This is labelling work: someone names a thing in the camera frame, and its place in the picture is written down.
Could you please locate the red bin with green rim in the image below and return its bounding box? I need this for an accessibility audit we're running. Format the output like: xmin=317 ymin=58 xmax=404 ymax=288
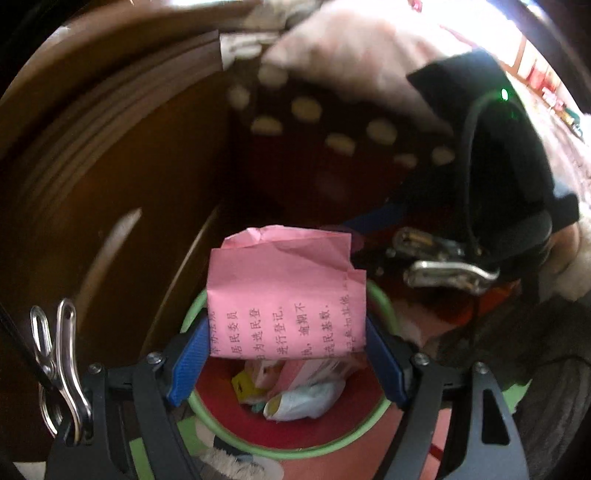
xmin=178 ymin=281 xmax=407 ymax=460

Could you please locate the pink fleece blanket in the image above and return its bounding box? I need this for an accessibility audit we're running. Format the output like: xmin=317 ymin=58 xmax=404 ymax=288
xmin=259 ymin=0 xmax=462 ymax=134

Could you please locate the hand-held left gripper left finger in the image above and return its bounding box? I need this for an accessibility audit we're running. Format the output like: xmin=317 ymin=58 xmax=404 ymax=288
xmin=45 ymin=311 xmax=212 ymax=480

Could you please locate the person's right forearm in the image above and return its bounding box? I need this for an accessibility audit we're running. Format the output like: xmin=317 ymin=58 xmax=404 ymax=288
xmin=538 ymin=217 xmax=587 ymax=301

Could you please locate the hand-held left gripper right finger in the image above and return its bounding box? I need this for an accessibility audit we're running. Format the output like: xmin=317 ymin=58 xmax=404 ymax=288
xmin=365 ymin=313 xmax=530 ymax=480

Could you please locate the dark grey cloth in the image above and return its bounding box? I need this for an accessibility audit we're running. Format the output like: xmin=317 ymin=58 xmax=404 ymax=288
xmin=416 ymin=295 xmax=591 ymax=467

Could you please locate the black cable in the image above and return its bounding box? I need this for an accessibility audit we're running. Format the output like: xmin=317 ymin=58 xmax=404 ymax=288
xmin=459 ymin=90 xmax=509 ymax=278
xmin=0 ymin=302 xmax=54 ymax=393

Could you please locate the yellow wrapper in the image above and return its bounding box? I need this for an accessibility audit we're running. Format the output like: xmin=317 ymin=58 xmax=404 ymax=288
xmin=231 ymin=371 xmax=265 ymax=405

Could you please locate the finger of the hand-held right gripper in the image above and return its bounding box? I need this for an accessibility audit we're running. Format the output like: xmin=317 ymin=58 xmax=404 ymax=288
xmin=342 ymin=200 xmax=407 ymax=236

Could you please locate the teal wipes packet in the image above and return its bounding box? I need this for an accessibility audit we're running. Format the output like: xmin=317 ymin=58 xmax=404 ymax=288
xmin=263 ymin=381 xmax=347 ymax=422

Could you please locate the white fuzzy cloth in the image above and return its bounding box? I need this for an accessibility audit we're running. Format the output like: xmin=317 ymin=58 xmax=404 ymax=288
xmin=198 ymin=445 xmax=282 ymax=480

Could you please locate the silver metal clip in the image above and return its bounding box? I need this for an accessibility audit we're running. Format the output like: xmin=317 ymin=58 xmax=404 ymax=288
xmin=30 ymin=299 xmax=95 ymax=446
xmin=392 ymin=227 xmax=500 ymax=294

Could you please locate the green floor mat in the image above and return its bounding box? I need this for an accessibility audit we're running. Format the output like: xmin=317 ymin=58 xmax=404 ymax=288
xmin=129 ymin=383 xmax=204 ymax=480

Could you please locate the wooden nightstand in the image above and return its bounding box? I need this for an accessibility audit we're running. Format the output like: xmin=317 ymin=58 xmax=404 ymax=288
xmin=0 ymin=28 xmax=259 ymax=462

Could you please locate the pink paper sheet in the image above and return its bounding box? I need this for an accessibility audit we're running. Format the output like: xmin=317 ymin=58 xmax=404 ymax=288
xmin=206 ymin=225 xmax=368 ymax=360

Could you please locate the brown spotted blanket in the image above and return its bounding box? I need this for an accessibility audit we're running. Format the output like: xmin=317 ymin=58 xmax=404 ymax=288
xmin=228 ymin=65 xmax=462 ymax=217

